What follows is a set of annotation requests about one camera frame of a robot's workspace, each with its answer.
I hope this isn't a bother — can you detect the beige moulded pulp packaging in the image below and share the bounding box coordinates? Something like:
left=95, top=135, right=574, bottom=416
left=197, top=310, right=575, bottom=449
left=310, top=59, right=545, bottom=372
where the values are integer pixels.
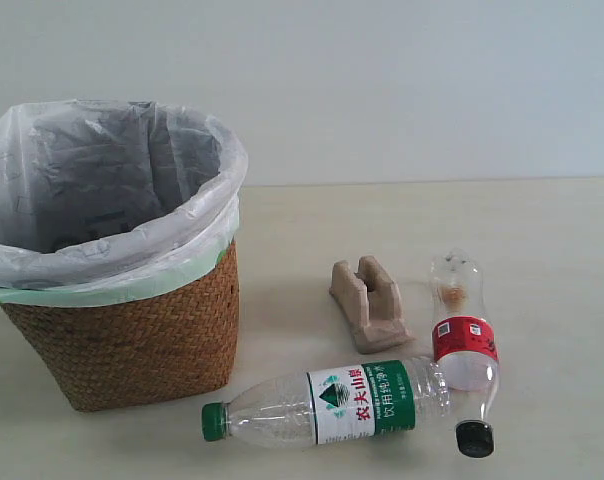
left=329, top=255, right=414, bottom=354

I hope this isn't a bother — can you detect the green-label clear water bottle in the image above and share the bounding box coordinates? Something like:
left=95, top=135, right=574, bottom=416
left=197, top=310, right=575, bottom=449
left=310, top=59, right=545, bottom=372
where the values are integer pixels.
left=201, top=357, right=451, bottom=448

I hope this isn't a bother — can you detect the red-label clear plastic bottle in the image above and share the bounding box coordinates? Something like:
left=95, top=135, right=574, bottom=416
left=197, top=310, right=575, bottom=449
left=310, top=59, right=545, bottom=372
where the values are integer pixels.
left=430, top=249, right=500, bottom=458

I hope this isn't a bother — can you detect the translucent white bin liner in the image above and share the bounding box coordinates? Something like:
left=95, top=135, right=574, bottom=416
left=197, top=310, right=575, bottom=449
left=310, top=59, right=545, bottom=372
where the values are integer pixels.
left=0, top=100, right=248, bottom=307

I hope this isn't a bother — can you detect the woven wicker waste basket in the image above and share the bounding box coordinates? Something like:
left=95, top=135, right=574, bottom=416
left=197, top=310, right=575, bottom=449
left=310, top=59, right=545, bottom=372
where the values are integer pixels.
left=1, top=245, right=240, bottom=412

